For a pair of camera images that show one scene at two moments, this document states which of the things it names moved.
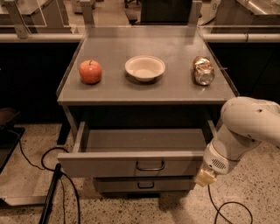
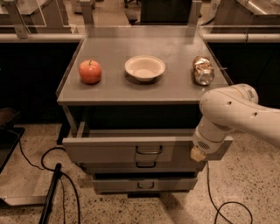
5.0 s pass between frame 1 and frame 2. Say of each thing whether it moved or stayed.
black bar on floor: stayed
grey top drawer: moved
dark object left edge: stayed
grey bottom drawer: stayed
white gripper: moved
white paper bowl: stayed
